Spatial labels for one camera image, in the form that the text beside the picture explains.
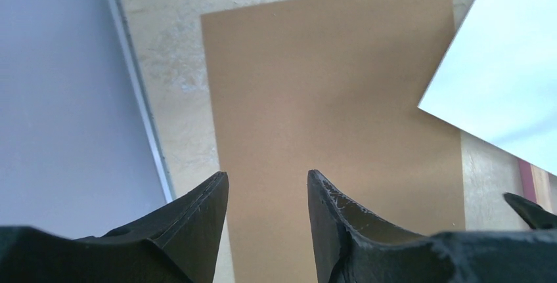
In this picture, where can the brown cardboard backing board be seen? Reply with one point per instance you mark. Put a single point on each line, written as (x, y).
(332, 85)

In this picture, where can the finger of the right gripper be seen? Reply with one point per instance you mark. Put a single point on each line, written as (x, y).
(533, 214)

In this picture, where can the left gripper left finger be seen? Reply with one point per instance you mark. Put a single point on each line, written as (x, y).
(178, 242)

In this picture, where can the seascape photo print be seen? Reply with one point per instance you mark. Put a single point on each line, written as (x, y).
(461, 91)

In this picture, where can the aluminium table edge rail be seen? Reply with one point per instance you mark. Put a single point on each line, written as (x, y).
(141, 97)

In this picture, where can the pink picture frame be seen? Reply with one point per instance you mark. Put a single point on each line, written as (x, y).
(535, 185)

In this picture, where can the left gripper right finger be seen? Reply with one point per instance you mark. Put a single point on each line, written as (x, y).
(353, 244)

